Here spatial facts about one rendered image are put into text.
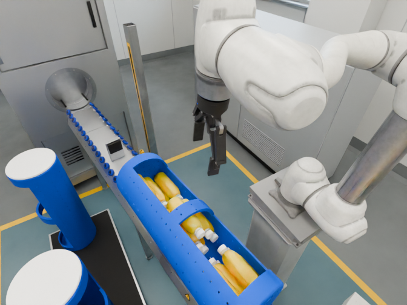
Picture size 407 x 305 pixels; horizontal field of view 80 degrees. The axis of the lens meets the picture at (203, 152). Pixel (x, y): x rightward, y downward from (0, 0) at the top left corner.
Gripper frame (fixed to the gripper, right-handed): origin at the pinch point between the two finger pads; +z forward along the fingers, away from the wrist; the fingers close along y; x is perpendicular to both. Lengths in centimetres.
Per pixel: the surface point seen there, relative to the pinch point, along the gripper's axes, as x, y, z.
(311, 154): -134, 63, 101
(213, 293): 1.5, -26.5, 41.3
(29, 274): 68, 7, 65
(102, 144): 39, 99, 85
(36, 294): 65, -2, 64
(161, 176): 6, 40, 60
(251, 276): -14, -25, 45
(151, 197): 14, 18, 45
